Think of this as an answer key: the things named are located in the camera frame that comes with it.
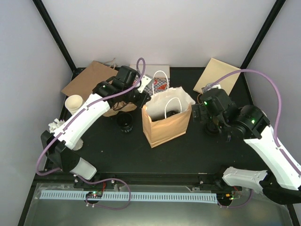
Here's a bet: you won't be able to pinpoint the light blue cable duct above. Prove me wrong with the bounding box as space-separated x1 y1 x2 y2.
40 190 218 204

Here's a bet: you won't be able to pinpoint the white wrapped straws bundle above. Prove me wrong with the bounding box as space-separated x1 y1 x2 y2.
48 118 84 151

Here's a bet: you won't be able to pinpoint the brown kraft paper bag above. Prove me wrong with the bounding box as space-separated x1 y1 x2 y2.
61 61 118 102

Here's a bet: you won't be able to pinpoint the right black frame post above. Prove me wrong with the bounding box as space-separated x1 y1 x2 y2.
240 0 286 70

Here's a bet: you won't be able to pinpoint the black frame post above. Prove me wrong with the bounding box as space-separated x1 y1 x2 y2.
32 0 77 73
240 0 286 70

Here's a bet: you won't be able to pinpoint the orange paper bag white handles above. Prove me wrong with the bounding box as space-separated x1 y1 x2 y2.
142 82 196 148

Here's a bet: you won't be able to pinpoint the left base circuit board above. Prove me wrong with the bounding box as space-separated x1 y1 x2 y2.
86 191 103 198

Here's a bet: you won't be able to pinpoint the base circuit board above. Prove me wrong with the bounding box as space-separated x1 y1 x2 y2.
216 193 241 201
86 191 103 198

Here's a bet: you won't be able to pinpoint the black cup lid stack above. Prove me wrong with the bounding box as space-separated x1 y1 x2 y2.
204 122 221 136

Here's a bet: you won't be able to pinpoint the right base circuit board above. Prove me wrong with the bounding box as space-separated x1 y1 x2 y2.
216 193 241 201

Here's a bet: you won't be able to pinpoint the left black frame post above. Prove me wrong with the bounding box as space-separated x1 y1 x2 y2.
32 0 77 73

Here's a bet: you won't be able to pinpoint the tan paper bag brown handles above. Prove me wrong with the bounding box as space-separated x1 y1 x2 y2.
193 58 240 95

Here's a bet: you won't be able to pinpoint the black coffee cup open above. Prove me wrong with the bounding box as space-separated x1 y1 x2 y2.
116 112 133 134

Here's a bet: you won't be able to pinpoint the blue checkered paper bag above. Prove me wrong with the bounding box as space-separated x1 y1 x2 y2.
136 65 170 96

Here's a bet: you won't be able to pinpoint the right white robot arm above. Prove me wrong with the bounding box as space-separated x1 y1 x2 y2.
192 88 301 205

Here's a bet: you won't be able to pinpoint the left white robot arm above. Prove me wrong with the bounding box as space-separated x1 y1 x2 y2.
41 66 153 188

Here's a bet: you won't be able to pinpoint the left stack paper cups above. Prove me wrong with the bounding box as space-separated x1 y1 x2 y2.
64 95 84 115

